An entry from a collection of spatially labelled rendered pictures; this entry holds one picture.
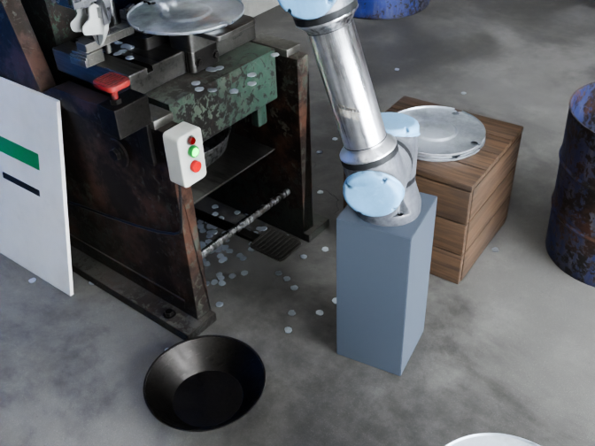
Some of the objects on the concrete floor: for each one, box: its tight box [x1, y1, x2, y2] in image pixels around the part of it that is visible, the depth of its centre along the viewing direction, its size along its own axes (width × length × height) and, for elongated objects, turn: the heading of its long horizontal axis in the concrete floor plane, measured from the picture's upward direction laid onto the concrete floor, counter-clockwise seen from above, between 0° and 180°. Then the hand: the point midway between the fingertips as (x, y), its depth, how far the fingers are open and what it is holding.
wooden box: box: [344, 96, 523, 284], centre depth 215 cm, size 40×38×35 cm
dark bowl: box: [143, 335, 266, 432], centre depth 172 cm, size 30×30×7 cm
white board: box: [0, 77, 73, 296], centre depth 205 cm, size 14×50×59 cm, turn 56°
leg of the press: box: [0, 0, 217, 340], centre depth 189 cm, size 92×12×90 cm, turn 55°
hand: (102, 37), depth 142 cm, fingers closed
